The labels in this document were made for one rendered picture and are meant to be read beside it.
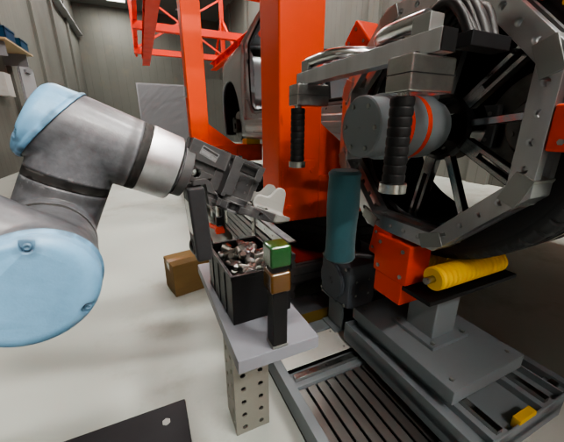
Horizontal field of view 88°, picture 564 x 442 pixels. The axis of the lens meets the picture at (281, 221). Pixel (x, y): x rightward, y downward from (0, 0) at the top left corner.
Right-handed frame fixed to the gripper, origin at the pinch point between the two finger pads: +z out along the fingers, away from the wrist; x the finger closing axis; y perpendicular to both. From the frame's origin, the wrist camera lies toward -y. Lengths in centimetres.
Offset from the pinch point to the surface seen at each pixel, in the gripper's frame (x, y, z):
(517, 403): -23, -24, 77
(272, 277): -4.2, -9.3, -0.2
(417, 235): -2.0, 7.6, 37.3
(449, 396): -15, -27, 57
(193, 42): 235, 95, 8
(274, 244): -2.7, -3.9, -1.5
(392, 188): -12.7, 11.9, 8.8
